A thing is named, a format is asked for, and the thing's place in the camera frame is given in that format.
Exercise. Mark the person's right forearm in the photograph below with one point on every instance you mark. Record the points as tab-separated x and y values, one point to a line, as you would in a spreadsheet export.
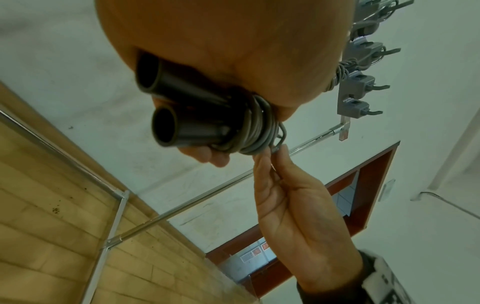
330	298

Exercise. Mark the grey hanging display strip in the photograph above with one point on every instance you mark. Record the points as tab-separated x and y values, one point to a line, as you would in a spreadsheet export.
345	127

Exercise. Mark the long metal rod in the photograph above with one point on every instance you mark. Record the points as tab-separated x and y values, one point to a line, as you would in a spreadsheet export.
210	194

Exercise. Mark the metal frame bar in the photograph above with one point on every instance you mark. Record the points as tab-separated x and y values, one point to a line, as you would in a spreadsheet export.
112	213

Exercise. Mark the white wall switch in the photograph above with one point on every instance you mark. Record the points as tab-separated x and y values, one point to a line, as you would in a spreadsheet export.
387	190

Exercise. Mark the person's right hand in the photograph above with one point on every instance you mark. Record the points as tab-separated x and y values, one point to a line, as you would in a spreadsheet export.
300	219

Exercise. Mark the person's left hand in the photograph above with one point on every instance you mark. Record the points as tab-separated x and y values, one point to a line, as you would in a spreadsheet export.
232	35

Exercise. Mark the red door frame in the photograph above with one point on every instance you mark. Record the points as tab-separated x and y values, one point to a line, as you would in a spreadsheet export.
375	190

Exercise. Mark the dark grey double-tube device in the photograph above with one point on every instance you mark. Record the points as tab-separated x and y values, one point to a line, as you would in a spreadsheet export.
187	89

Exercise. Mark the white black wrist camera mount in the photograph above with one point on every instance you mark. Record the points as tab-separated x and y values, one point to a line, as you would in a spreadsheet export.
382	282

